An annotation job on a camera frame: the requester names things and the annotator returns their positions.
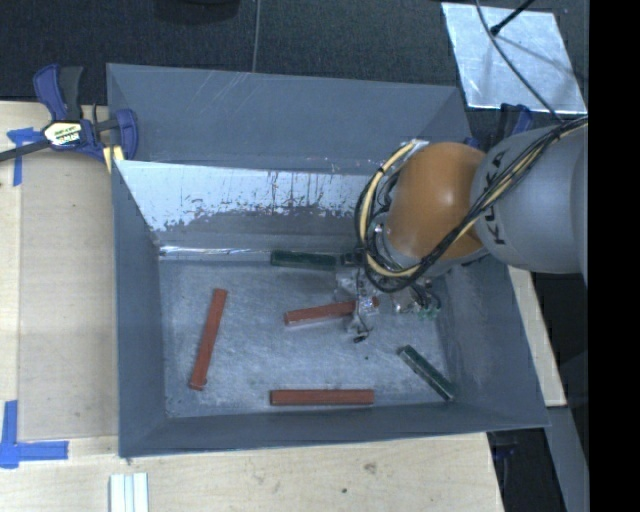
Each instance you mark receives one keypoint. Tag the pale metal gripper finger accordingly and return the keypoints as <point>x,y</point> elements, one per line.
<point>368,305</point>
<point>354,322</point>

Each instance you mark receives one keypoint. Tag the red-brown block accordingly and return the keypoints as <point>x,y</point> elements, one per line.
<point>322,397</point>
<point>320,313</point>
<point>209,340</point>

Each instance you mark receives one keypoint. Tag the dark green flat block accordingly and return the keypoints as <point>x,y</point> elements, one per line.
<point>303,260</point>
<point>427,372</point>

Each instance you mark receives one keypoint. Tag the grey metal bin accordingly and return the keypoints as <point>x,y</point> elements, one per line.
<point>250,125</point>

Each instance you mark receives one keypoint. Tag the pale wood flat board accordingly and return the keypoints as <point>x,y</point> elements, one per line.
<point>65,300</point>

